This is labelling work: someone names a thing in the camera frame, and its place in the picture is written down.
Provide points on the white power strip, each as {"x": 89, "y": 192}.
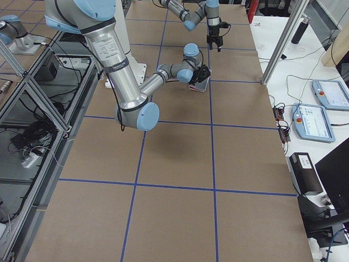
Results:
{"x": 30, "y": 160}

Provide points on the far blue teach pendant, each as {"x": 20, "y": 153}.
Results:
{"x": 331, "y": 94}

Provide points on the aluminium frame post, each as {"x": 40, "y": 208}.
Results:
{"x": 291, "y": 24}

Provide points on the aluminium frame rail structure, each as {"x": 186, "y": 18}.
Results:
{"x": 41, "y": 112}

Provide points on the second robot base beyond frame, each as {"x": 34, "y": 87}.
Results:
{"x": 13, "y": 33}

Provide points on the black monitor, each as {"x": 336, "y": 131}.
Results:
{"x": 332, "y": 170}

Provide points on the blue teach pendant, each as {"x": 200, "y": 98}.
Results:
{"x": 331, "y": 94}
{"x": 312, "y": 123}

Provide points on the black water bottle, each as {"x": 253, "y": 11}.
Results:
{"x": 300, "y": 30}

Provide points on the near blue teach pendant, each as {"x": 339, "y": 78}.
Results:
{"x": 312, "y": 123}

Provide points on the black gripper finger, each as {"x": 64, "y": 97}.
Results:
{"x": 219, "y": 43}
{"x": 210, "y": 42}

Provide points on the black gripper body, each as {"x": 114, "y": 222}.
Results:
{"x": 202, "y": 75}
{"x": 214, "y": 30}

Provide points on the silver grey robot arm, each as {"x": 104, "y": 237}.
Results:
{"x": 95, "y": 20}
{"x": 208, "y": 10}

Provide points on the black box with label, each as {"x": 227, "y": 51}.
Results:
{"x": 305, "y": 174}

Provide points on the pink and grey towel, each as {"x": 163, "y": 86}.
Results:
{"x": 200, "y": 86}

